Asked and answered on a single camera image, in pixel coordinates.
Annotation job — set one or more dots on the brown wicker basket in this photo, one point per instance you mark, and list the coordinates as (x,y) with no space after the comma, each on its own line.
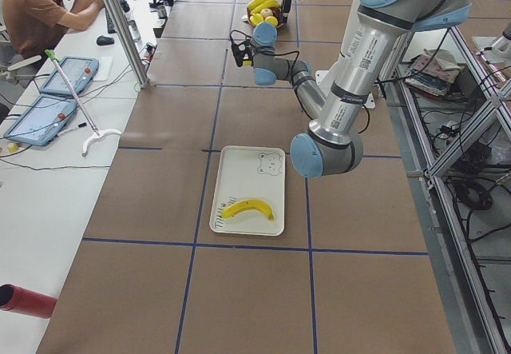
(276,13)

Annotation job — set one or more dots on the front yellow banana bunch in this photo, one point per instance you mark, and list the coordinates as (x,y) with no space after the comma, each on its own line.
(258,5)

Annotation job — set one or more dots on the yellow green apple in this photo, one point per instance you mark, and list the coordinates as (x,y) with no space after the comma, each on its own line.
(266,12)

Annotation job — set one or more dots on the yellow lemon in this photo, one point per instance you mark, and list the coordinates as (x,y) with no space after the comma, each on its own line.
(256,19)

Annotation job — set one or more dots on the small metal cup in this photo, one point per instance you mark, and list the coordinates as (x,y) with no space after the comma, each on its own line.
(161,11)

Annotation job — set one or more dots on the folded cloth stack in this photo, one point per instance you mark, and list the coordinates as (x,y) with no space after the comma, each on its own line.
(433,75)

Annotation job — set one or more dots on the white bear tray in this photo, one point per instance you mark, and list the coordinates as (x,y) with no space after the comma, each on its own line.
(249,172)

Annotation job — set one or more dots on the black computer mouse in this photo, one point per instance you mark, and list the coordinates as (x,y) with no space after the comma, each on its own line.
(104,40)

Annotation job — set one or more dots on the upper blue teach pendant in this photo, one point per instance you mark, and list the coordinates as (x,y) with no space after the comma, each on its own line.
(79,71)

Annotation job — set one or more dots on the blue teach pendant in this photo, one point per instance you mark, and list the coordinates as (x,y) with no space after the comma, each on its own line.
(79,71)
(44,119)

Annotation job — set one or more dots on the seated person brown shirt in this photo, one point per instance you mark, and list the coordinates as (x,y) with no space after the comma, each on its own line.
(35,26)

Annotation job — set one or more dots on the lower blue teach pendant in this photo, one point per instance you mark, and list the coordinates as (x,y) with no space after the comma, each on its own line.
(44,119)

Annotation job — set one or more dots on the red cylinder bottle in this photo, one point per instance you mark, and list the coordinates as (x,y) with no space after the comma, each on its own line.
(27,302)

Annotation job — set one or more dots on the aluminium frame post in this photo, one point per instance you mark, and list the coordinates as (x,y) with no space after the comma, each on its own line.
(121,25)

